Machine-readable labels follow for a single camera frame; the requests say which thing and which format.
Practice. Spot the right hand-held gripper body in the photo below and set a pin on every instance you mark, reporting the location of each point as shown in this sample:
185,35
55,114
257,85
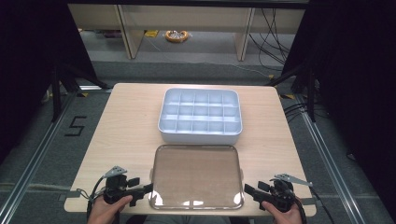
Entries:
281,197

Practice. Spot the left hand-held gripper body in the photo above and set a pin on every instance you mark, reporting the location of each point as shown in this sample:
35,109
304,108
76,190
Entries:
115,191

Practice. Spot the black metal stand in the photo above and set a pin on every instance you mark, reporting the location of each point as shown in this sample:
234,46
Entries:
310,93
56,93

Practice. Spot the yellow flat object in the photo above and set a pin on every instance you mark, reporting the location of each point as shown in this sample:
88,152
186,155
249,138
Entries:
151,33

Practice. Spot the black curtain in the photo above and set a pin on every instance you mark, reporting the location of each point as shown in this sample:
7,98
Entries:
25,62
358,77

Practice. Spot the aluminium floor rail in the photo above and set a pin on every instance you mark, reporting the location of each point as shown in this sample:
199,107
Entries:
34,161
327,161

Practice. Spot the clear plastic box lid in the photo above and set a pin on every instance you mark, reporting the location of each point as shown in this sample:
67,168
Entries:
196,174

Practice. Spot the person's right hand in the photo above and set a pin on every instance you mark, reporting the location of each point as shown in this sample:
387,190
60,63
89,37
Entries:
288,217

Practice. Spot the white compartment storage box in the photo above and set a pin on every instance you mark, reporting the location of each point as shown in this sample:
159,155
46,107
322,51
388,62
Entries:
200,116

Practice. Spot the person's left hand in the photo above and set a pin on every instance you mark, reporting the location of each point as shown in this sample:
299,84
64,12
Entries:
102,213

